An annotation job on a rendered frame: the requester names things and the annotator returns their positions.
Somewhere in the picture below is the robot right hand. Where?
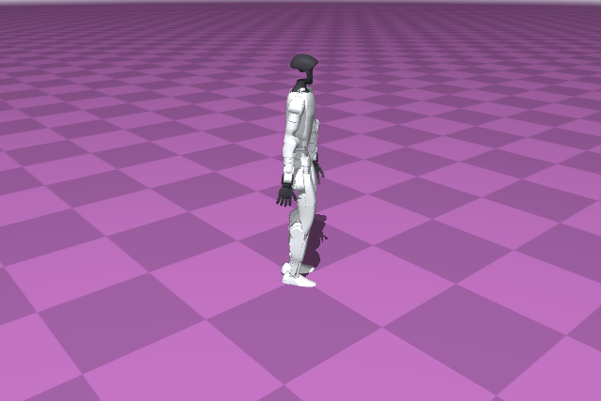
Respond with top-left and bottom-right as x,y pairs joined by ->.
276,174 -> 297,207

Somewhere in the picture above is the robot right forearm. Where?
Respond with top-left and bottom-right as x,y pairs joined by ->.
283,138 -> 296,183

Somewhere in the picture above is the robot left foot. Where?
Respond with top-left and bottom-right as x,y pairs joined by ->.
281,263 -> 315,274

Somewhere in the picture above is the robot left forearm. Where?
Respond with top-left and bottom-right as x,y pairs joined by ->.
307,129 -> 318,161

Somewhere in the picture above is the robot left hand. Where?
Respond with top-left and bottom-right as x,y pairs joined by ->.
313,154 -> 324,184

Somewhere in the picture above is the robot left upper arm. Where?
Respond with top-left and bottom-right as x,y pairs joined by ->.
307,86 -> 320,132

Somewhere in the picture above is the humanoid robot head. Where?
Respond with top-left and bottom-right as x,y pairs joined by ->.
290,54 -> 318,93

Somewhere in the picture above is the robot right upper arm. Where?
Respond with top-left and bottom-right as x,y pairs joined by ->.
284,97 -> 305,149

